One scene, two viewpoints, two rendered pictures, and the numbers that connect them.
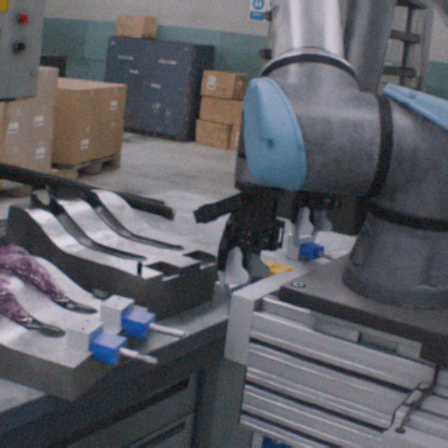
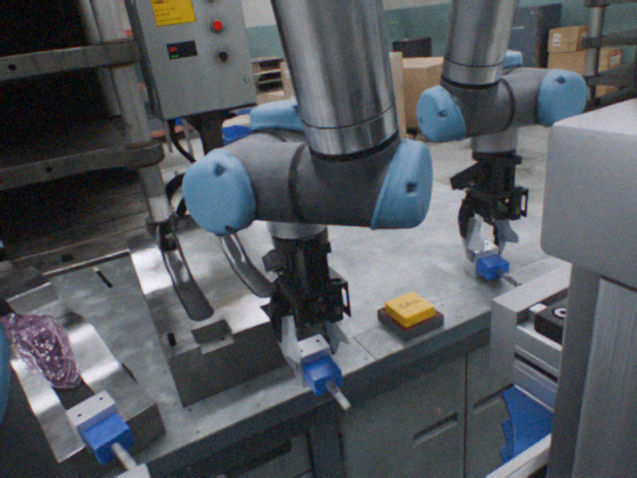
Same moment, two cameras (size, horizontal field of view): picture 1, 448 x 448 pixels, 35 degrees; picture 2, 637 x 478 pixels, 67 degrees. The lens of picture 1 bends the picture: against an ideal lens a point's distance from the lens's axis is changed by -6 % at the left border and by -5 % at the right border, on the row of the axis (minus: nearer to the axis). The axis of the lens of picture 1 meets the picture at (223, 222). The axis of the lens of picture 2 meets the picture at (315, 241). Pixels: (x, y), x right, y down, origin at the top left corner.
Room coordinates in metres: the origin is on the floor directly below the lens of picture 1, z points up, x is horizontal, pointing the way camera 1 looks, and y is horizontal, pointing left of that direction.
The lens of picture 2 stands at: (0.83, -0.36, 1.28)
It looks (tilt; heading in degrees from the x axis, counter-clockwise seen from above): 24 degrees down; 33
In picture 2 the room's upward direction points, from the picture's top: 7 degrees counter-clockwise
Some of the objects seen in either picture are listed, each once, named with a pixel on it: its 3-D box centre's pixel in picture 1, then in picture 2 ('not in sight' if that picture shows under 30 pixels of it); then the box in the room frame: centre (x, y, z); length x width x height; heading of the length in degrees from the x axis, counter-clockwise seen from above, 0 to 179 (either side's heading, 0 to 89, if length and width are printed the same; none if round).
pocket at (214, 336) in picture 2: (160, 276); (214, 342); (1.24, 0.10, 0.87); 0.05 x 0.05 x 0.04; 56
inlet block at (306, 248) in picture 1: (315, 251); (496, 269); (1.66, -0.22, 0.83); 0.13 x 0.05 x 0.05; 46
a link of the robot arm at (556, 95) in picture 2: not in sight; (530, 99); (1.59, -0.26, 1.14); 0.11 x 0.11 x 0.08; 48
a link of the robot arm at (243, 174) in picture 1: (257, 170); (299, 214); (1.29, -0.05, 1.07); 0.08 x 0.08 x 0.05
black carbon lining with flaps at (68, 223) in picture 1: (97, 219); (204, 254); (1.40, 0.25, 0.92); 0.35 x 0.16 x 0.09; 56
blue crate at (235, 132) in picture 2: not in sight; (234, 142); (4.37, 2.68, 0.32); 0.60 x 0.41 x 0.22; 68
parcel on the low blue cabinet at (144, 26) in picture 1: (136, 26); not in sight; (8.71, 1.27, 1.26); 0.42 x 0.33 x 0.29; 62
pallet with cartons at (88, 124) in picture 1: (43, 122); (406, 97); (6.26, 1.65, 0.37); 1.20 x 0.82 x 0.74; 70
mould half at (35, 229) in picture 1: (93, 240); (213, 273); (1.42, 0.25, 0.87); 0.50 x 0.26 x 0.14; 56
